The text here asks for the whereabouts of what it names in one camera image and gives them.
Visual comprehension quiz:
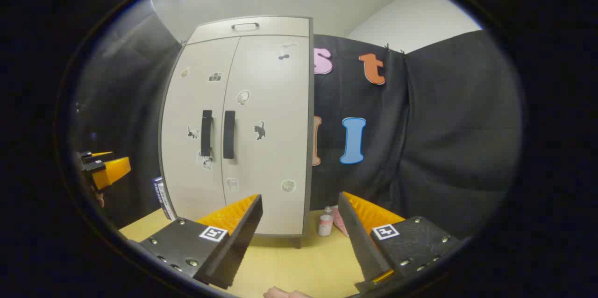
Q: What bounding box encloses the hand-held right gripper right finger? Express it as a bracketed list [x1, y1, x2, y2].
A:
[337, 192, 463, 296]

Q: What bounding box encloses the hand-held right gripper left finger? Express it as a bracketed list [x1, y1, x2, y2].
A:
[128, 194, 263, 290]

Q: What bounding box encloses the grey double-door shoe cabinet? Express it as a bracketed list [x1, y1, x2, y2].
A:
[158, 15, 314, 248]

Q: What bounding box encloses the grey cabinet drawer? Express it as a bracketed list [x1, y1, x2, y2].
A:
[187, 17, 311, 45]

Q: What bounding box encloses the small white bottle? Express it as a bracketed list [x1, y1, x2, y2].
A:
[318, 206, 335, 237]

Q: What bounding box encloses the blue and white book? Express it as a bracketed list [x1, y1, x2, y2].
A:
[158, 180, 177, 220]
[152, 177, 165, 217]

